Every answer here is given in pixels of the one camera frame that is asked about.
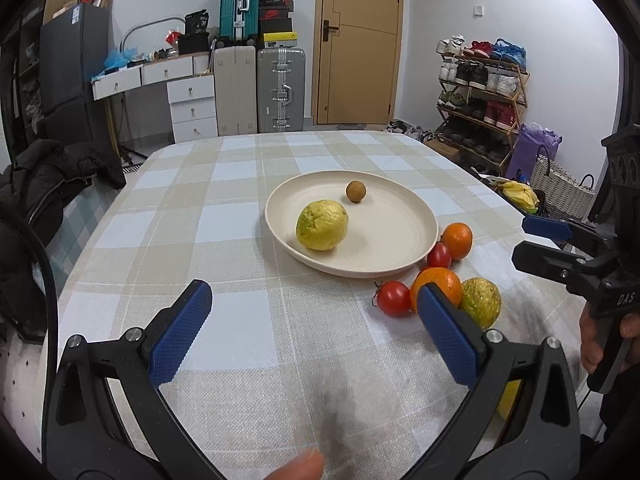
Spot green-yellow guava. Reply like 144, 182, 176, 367
459, 278, 501, 330

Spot right hand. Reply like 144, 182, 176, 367
578, 301, 640, 374

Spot black jacket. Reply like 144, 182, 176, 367
1, 139, 126, 245

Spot orange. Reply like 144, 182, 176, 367
440, 222, 473, 261
410, 268, 463, 312

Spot black refrigerator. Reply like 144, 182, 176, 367
39, 3, 111, 144

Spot silver suitcase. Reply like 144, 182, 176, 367
257, 48, 306, 133

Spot cream round plate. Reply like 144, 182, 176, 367
264, 170, 440, 278

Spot wooden door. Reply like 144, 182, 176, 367
311, 0, 404, 125

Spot white drawer desk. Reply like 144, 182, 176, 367
92, 52, 218, 143

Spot beige suitcase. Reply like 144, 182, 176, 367
213, 46, 257, 136

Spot left hand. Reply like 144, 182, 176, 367
265, 448, 324, 480

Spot teal suitcase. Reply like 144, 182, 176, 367
219, 0, 259, 46

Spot purple bag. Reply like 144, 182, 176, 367
506, 122, 562, 181

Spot stacked shoe boxes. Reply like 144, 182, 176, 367
258, 0, 298, 48

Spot woven basket bag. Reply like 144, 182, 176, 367
530, 145, 596, 220

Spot checked tablecloth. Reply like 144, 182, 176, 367
58, 131, 585, 479

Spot banana bunch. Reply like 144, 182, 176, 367
497, 180, 539, 214

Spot large pale yellow guava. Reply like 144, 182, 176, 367
497, 380, 521, 420

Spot small brown longan in plate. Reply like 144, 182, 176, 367
345, 181, 367, 204

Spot wooden shoe rack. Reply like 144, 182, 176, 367
435, 52, 530, 176

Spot red tomato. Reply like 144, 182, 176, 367
372, 281, 411, 318
426, 242, 452, 269

